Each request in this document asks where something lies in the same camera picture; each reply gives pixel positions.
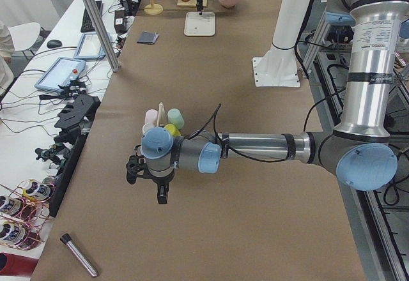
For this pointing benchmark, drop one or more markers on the wooden rack handle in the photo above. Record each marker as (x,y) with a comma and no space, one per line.
(160,115)

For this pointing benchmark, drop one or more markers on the metal cylinder with black cap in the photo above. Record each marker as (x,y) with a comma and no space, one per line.
(84,261)

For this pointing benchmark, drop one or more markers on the white chair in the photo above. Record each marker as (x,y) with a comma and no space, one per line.
(25,35)

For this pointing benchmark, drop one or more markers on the green plastic cup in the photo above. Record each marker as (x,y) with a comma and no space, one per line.
(175,118)

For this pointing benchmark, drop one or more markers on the blue teach pendant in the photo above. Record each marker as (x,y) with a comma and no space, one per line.
(89,48)
(60,74)

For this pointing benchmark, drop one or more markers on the black computer mouse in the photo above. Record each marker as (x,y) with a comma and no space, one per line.
(52,44)

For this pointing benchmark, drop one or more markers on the cream plastic cup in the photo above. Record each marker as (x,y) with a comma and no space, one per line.
(147,126)

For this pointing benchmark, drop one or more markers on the yellow plastic cup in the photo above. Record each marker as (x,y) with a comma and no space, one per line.
(173,130)

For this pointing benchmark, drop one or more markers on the cream rabbit tray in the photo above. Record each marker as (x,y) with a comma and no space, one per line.
(199,24)

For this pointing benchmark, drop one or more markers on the black box with label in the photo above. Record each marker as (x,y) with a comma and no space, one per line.
(120,21)

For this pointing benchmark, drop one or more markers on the copper wire basket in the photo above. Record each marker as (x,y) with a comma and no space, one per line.
(25,210)

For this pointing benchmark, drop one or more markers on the aluminium frame post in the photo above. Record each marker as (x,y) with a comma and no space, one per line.
(90,6)

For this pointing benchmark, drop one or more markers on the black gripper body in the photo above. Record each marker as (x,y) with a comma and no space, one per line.
(158,181)

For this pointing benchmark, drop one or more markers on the red container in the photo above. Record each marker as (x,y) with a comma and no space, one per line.
(17,265)

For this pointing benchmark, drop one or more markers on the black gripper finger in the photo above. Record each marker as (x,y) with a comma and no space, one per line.
(162,194)

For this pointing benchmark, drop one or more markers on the pink plastic cup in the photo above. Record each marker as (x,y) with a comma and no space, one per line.
(151,116)

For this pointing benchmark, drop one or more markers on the black tool holder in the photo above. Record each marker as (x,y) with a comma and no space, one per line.
(75,122)

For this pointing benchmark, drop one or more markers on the grey folded cloth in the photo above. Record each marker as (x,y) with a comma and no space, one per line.
(148,38)

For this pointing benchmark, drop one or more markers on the wooden board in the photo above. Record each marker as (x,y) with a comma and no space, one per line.
(191,3)

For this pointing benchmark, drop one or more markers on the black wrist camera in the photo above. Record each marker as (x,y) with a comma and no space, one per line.
(136,168)

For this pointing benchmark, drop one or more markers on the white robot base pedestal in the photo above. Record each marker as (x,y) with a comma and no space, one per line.
(278,67)

